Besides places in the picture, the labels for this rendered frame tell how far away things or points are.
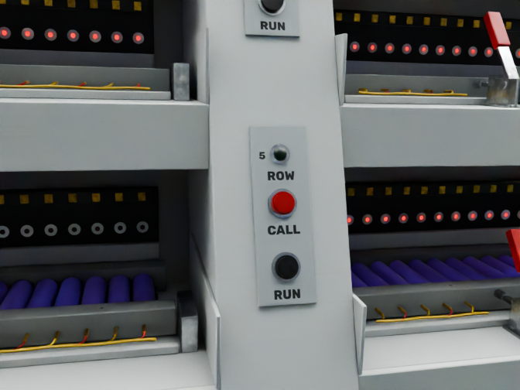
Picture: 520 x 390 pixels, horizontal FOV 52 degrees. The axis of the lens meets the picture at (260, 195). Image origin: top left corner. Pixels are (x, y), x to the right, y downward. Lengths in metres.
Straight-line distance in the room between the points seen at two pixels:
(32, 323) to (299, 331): 0.19
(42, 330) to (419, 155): 0.31
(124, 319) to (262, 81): 0.20
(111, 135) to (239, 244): 0.11
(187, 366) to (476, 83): 0.35
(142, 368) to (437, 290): 0.25
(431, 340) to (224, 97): 0.24
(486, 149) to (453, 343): 0.15
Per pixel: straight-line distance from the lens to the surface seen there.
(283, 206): 0.36
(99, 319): 0.42
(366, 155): 0.40
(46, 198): 0.52
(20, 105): 0.37
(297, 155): 0.37
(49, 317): 0.42
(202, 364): 0.39
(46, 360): 0.41
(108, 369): 0.39
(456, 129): 0.44
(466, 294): 0.50
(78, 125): 0.37
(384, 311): 0.46
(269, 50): 0.39
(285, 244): 0.36
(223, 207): 0.36
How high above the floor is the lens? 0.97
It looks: 7 degrees up
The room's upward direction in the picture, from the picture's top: 3 degrees counter-clockwise
